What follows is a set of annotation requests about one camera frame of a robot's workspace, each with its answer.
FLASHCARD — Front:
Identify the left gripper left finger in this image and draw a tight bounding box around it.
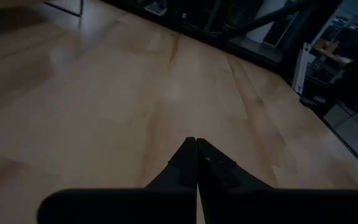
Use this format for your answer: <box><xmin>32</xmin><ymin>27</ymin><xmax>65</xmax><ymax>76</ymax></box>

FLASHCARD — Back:
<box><xmin>37</xmin><ymin>136</ymin><xmax>198</xmax><ymax>224</ymax></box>

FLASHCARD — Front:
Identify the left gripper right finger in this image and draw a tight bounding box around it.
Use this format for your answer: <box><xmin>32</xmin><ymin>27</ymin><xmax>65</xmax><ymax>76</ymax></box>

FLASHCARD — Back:
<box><xmin>197</xmin><ymin>138</ymin><xmax>358</xmax><ymax>224</ymax></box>

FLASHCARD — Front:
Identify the white light bar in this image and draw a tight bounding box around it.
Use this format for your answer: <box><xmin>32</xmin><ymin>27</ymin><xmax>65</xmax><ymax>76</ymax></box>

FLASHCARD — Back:
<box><xmin>291</xmin><ymin>42</ymin><xmax>312</xmax><ymax>95</ymax></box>

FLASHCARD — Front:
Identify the wooden background desk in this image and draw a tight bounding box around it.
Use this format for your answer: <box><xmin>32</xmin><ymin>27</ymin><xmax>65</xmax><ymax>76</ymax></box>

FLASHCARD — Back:
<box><xmin>311</xmin><ymin>39</ymin><xmax>354</xmax><ymax>66</ymax></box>

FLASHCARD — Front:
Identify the white board panel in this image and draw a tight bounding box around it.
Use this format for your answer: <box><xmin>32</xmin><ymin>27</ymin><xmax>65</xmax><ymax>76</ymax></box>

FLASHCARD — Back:
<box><xmin>246</xmin><ymin>0</ymin><xmax>289</xmax><ymax>45</ymax></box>

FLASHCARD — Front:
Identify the black aluminium table frame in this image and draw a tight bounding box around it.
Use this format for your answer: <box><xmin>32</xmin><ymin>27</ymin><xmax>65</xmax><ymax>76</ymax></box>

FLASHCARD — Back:
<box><xmin>101</xmin><ymin>0</ymin><xmax>358</xmax><ymax>181</ymax></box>

